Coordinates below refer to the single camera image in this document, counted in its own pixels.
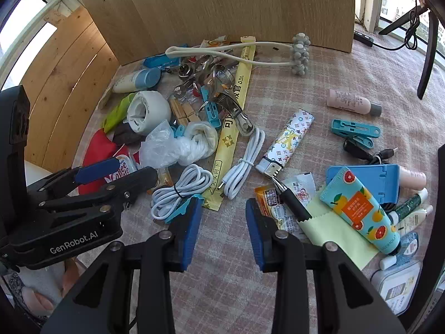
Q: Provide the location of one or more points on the white round device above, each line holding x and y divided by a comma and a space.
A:
153, 106

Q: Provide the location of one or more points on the red pouch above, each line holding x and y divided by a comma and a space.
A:
99, 153

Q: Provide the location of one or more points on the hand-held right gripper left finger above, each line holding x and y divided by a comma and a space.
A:
189, 229

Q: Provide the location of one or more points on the eye drop blister pack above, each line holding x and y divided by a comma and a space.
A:
408, 247

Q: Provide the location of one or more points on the clear plastic box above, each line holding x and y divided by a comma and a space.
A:
396, 285

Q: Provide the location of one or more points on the white patterned lighter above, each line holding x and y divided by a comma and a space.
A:
288, 139

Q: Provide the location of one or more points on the pink bottle grey cap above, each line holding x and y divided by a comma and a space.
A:
347, 101

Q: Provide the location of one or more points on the white plastic bag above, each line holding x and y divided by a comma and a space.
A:
200, 139

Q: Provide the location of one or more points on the green glitter tube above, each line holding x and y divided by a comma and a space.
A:
408, 206

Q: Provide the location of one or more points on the blue phone stand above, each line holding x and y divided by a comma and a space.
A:
375, 177

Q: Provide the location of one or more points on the orange-print hand cream tube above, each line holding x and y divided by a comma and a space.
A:
358, 208

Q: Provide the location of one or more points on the person's left hand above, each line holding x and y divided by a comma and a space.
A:
38, 302

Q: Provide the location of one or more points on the black pouch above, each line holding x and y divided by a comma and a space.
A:
125, 134

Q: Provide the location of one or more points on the blue packet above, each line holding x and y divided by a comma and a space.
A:
156, 62

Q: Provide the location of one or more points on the metal nail clipper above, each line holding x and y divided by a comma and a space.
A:
241, 121

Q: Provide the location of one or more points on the small orange white sachet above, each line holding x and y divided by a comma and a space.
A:
213, 42

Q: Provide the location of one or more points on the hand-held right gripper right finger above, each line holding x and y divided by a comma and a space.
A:
255, 233

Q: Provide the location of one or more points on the black pen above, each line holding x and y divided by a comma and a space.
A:
293, 201

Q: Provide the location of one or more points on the light green cloth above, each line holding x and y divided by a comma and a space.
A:
323, 229

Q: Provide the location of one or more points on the pink tube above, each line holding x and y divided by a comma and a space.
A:
413, 177

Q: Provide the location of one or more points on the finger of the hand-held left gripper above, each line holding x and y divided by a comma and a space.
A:
95, 174
132, 181

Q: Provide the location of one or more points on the wooden clothespin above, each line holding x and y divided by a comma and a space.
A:
177, 111
193, 113

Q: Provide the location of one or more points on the black tripod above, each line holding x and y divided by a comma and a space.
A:
429, 52

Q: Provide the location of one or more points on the bunch of metal keyrings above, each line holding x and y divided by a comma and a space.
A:
200, 73

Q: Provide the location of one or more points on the teal clothespin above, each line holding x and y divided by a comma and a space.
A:
351, 127
173, 212

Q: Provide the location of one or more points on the long yellow chopstick packet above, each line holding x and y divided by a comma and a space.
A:
229, 139

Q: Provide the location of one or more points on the pink plaid blanket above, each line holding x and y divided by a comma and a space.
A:
313, 83

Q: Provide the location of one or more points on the white grey-ball massage roller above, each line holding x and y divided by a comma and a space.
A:
300, 55

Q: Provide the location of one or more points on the black power strip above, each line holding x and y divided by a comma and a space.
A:
363, 38

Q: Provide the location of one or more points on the wooden cabinet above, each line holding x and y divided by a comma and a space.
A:
208, 7

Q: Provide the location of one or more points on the white tube blue cap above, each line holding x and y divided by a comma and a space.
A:
132, 80

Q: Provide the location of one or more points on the blue clothespin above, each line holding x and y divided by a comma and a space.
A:
179, 131
212, 114

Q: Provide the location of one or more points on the clear plastic bag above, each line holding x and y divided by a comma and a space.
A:
161, 142

